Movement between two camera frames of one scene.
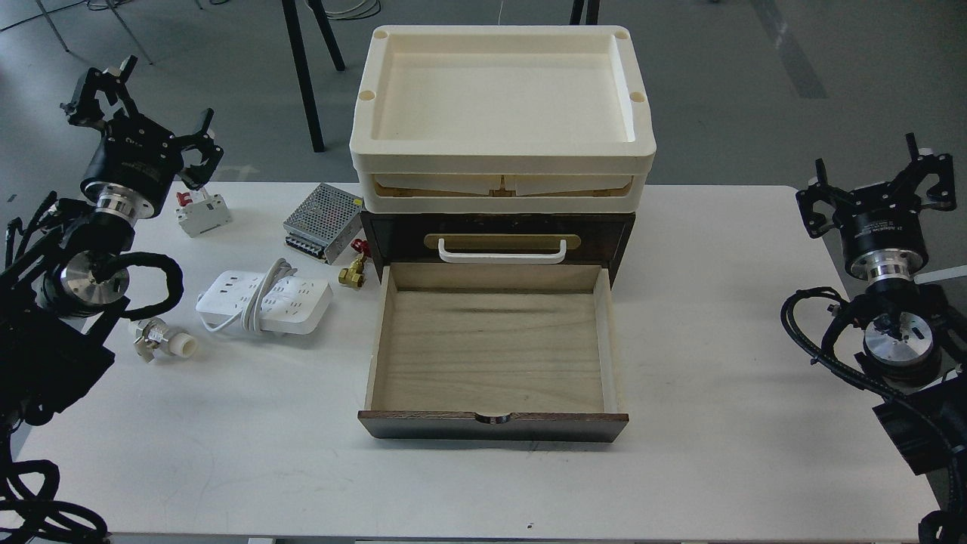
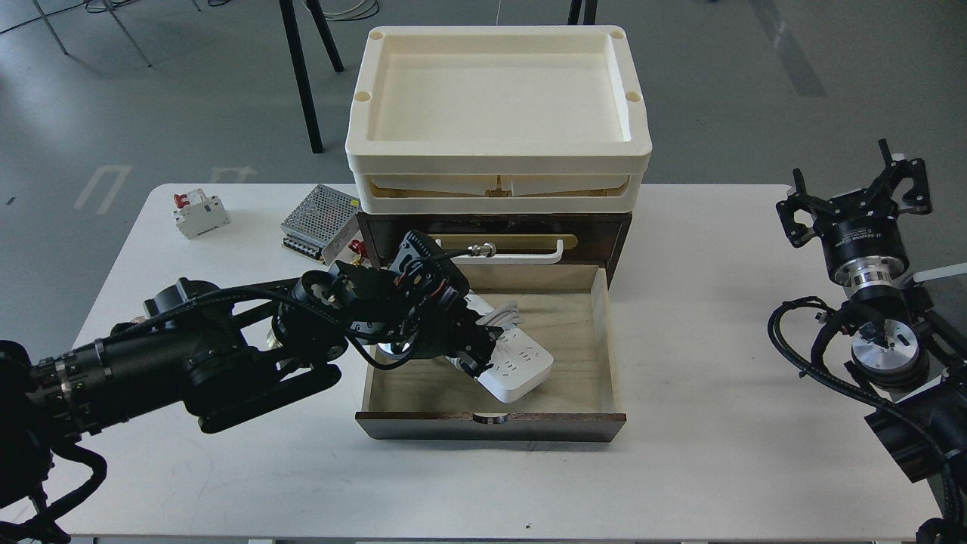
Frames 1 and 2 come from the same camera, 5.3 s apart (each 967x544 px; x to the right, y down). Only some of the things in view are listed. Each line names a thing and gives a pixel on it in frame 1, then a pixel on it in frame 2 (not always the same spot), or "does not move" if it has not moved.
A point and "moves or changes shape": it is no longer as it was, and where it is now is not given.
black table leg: (313, 127) does not move
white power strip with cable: (276, 301) moves or changes shape
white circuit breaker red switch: (199, 213) does not move
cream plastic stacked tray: (502, 119) does not move
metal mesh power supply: (321, 224) does not move
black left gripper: (133, 167) -> (418, 302)
